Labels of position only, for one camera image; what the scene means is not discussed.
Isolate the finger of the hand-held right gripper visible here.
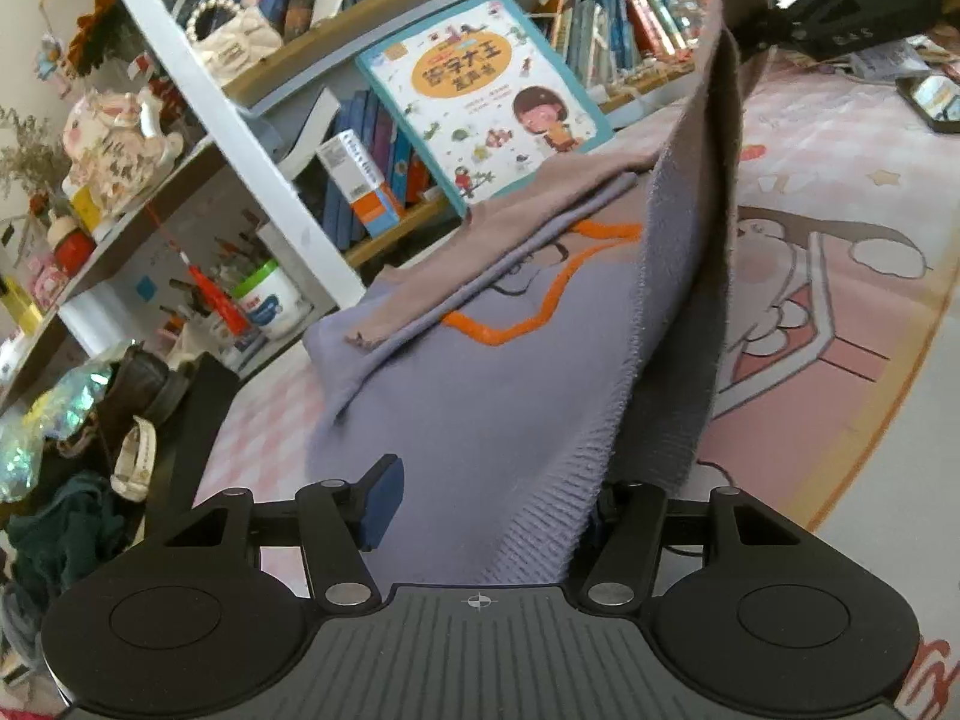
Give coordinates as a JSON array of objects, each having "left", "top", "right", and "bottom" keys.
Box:
[{"left": 735, "top": 6, "right": 807, "bottom": 53}]

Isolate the black box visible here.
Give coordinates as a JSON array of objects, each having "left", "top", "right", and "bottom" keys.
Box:
[{"left": 142, "top": 351, "right": 242, "bottom": 541}]

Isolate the brown leather shoe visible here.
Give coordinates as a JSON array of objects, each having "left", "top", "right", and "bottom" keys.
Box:
[{"left": 97, "top": 345, "right": 196, "bottom": 428}]

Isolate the cream wristwatch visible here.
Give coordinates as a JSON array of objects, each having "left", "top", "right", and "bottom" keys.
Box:
[{"left": 110, "top": 416, "right": 158, "bottom": 502}]

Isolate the white bookshelf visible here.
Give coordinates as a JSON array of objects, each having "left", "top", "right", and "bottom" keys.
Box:
[{"left": 0, "top": 0, "right": 751, "bottom": 421}]

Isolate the row of colourful books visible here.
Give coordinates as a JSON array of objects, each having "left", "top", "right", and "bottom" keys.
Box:
[{"left": 532, "top": 0, "right": 721, "bottom": 83}]

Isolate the bunch of pens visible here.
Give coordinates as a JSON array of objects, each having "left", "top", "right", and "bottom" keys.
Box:
[{"left": 169, "top": 236, "right": 263, "bottom": 316}]

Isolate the purple and pink knit sweater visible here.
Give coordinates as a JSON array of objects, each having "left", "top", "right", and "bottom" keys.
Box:
[{"left": 302, "top": 0, "right": 777, "bottom": 586}]

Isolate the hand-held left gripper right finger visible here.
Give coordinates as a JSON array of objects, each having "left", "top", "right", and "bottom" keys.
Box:
[{"left": 574, "top": 481, "right": 815, "bottom": 608}]

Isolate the stack of blue books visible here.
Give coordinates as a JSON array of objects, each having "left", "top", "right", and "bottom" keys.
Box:
[{"left": 319, "top": 90, "right": 451, "bottom": 252}]

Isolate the dark green cloth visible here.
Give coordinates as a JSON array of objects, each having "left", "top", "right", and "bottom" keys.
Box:
[{"left": 4, "top": 472, "right": 143, "bottom": 616}]

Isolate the red tassel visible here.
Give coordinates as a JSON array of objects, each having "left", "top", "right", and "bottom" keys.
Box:
[{"left": 146, "top": 202, "right": 248, "bottom": 338}]

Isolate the white tub with green lid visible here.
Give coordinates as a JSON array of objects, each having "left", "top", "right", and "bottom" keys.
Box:
[{"left": 231, "top": 259, "right": 312, "bottom": 341}]

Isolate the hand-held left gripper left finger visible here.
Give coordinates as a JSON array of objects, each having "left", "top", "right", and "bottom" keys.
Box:
[{"left": 161, "top": 454, "right": 406, "bottom": 608}]

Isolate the white small box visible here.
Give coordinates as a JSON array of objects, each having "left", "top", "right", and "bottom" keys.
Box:
[{"left": 847, "top": 41, "right": 931, "bottom": 80}]

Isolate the white pearl handbag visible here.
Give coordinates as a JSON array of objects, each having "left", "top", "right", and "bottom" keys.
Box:
[{"left": 184, "top": 0, "right": 286, "bottom": 87}]

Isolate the children's picture book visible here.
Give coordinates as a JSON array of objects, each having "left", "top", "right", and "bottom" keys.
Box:
[{"left": 354, "top": 0, "right": 616, "bottom": 217}]

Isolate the orange and white carton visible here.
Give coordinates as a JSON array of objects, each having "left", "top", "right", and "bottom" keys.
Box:
[{"left": 315, "top": 129, "right": 404, "bottom": 237}]

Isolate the iridescent foil wrap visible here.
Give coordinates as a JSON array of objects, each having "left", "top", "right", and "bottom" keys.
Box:
[{"left": 0, "top": 367, "right": 113, "bottom": 503}]

